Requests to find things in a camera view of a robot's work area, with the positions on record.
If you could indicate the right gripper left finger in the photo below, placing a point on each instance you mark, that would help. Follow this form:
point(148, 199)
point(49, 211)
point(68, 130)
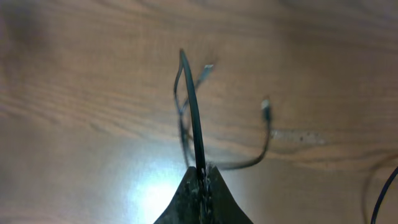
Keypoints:
point(184, 207)

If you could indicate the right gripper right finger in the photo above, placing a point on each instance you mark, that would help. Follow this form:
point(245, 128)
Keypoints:
point(221, 207)

